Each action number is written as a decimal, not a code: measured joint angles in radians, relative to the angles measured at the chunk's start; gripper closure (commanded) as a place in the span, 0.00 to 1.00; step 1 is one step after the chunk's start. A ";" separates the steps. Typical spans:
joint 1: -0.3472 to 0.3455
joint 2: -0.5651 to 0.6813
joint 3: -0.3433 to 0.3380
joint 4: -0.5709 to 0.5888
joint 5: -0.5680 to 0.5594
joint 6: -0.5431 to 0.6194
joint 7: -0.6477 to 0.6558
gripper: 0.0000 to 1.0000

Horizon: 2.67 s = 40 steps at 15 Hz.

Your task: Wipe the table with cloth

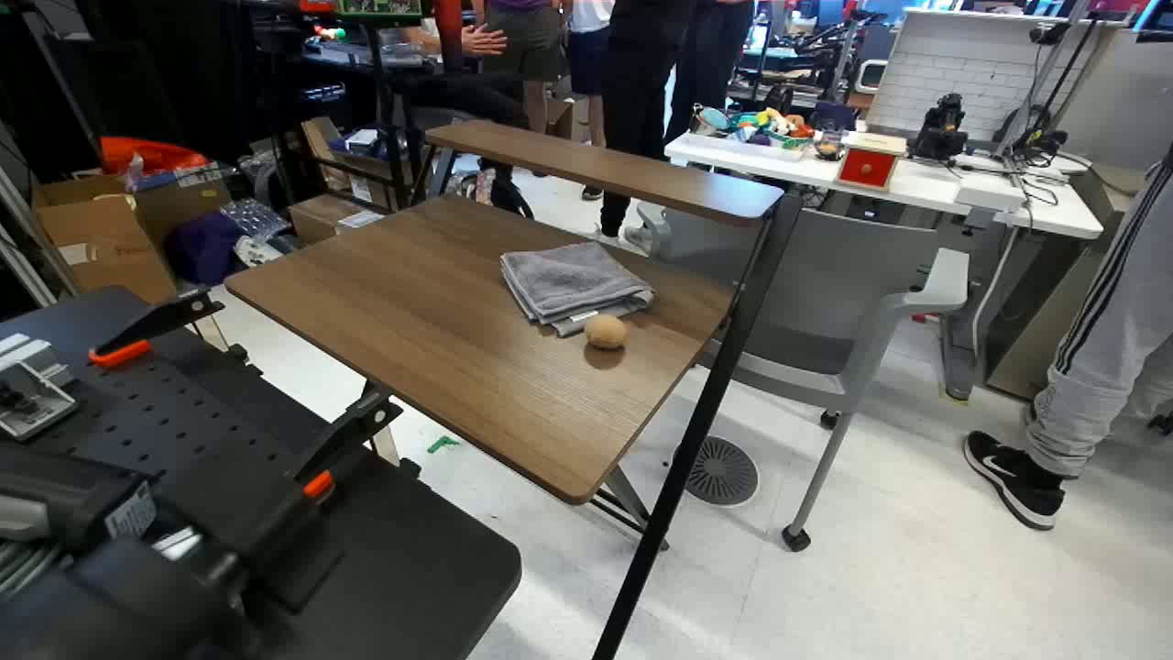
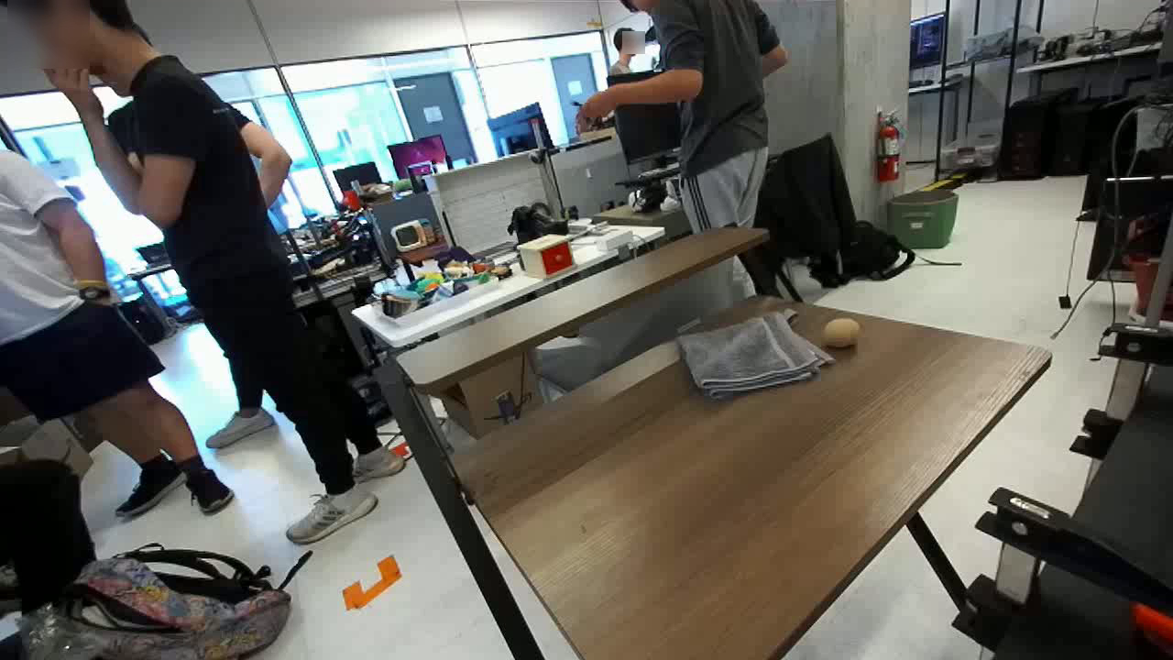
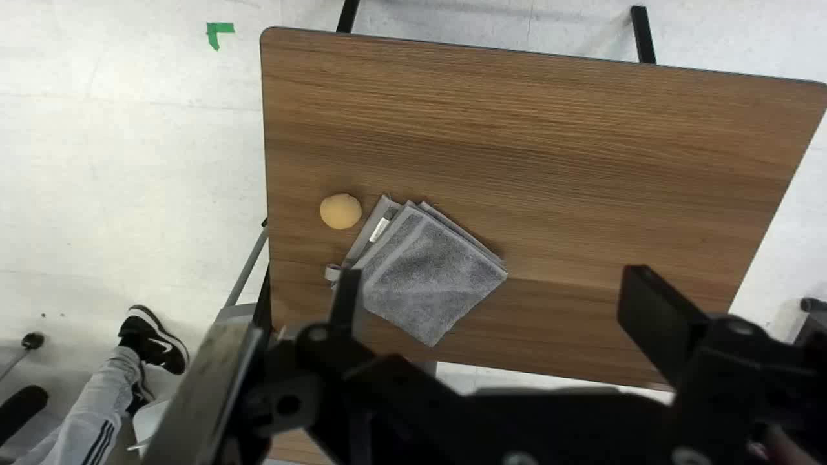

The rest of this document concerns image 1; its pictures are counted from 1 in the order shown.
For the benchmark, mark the grey terry cloth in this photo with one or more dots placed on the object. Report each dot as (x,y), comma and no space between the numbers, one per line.
(570,281)

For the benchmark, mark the small tan ball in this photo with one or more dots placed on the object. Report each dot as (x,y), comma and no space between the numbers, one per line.
(605,330)

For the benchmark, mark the black table leg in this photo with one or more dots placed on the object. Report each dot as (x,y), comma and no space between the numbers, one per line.
(624,498)

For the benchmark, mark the green floor tape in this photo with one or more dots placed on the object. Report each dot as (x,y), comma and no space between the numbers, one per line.
(443,446)

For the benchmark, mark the black round floor plate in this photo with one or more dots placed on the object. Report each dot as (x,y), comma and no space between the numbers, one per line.
(721,470)

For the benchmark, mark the large black orange clamp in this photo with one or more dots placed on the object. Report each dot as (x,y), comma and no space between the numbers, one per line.
(350,434)

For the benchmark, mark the grey office chair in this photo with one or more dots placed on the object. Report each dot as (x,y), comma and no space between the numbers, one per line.
(843,277)

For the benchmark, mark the person in black trousers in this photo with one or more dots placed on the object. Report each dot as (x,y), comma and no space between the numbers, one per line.
(662,75)

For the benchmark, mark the person in white shirt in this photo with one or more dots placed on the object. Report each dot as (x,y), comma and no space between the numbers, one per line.
(586,60)

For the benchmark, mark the pile of colourful toys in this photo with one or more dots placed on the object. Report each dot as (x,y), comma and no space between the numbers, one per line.
(762,124)

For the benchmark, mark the black metal cart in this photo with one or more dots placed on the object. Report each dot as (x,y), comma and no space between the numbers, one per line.
(393,133)

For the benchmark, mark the small cardboard box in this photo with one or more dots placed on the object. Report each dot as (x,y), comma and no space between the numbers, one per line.
(325,217)

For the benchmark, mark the person in purple top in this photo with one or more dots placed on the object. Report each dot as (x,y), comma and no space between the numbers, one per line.
(524,49)

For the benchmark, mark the black perforated workbench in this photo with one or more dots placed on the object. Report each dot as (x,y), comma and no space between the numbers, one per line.
(404,588)

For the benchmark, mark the red box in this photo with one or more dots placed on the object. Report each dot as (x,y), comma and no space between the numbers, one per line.
(870,165)

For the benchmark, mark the white desk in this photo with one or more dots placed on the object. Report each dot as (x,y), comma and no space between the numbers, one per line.
(937,185)

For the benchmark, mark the dark blue fabric bag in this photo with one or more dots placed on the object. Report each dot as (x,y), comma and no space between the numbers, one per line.
(203,244)

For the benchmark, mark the black desktop device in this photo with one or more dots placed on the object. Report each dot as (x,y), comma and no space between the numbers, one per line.
(941,130)

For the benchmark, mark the small black orange clamp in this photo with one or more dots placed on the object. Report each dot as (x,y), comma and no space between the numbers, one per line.
(157,319)

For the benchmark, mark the white board panel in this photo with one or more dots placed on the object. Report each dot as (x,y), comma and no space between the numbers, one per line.
(964,66)

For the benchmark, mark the orange plastic object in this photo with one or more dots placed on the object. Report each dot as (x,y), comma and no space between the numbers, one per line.
(148,156)

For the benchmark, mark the black tripod stand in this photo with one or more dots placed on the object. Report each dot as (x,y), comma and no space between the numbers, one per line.
(1033,141)

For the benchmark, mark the large cardboard box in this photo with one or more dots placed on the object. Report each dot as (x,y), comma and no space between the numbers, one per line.
(105,239)

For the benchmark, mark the person in grey sweatpants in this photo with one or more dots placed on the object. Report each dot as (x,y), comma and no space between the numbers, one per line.
(1113,330)

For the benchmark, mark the grey square plate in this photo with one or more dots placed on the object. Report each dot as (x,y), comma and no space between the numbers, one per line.
(36,401)

